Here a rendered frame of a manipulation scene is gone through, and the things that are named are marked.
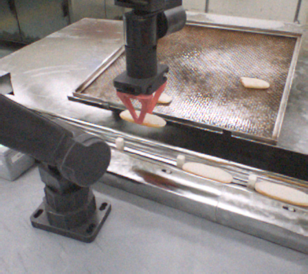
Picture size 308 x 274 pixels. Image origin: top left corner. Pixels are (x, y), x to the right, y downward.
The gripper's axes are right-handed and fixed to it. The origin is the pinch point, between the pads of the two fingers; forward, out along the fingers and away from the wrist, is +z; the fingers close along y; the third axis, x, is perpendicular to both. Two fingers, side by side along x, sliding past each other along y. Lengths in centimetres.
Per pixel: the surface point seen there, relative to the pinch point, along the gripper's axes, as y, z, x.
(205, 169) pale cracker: -1.0, 8.0, -13.9
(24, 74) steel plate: 24, 12, 61
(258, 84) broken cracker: 27.4, 1.8, -17.3
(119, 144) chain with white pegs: -1.7, 7.6, 5.0
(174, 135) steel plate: 12.1, 12.3, -1.7
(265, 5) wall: 367, 56, 30
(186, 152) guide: 2.2, 8.0, -8.7
